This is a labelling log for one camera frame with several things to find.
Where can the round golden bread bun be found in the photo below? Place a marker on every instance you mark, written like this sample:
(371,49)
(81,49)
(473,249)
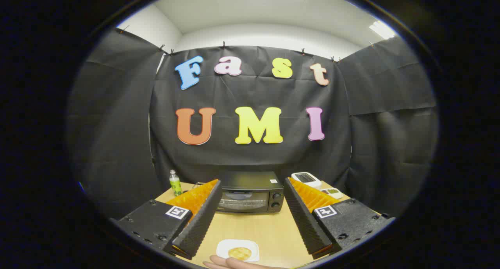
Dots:
(239,253)

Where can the black toaster oven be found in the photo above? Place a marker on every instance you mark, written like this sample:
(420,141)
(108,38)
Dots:
(250,200)

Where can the small white dish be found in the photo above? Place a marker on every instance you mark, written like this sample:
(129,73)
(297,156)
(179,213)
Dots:
(334,192)

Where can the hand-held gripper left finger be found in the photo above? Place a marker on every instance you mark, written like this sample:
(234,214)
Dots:
(203,220)

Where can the white pop-up toaster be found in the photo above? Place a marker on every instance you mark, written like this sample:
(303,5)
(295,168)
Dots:
(308,181)

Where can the ceiling light panel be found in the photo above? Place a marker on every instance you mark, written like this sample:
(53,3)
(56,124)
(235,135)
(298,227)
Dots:
(383,29)

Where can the green label drink bottle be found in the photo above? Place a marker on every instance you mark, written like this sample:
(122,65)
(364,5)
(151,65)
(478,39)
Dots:
(175,185)

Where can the white square plate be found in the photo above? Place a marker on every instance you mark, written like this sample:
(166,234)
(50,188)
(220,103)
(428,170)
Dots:
(224,247)

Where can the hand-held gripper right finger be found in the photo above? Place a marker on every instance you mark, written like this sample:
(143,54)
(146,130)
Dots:
(302,220)

